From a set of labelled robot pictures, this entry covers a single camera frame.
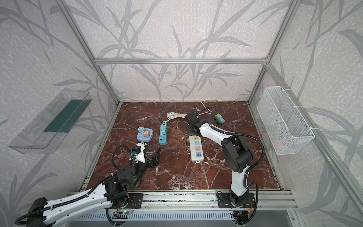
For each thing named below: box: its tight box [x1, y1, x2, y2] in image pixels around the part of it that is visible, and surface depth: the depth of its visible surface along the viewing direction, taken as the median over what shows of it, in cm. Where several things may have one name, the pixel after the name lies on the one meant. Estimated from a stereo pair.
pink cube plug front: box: [142, 130, 150, 138], surface depth 96 cm
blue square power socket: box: [136, 128, 154, 143], surface depth 98 cm
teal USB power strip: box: [158, 123, 167, 146], surface depth 98 cm
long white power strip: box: [189, 135, 204, 164], surface depth 92 cm
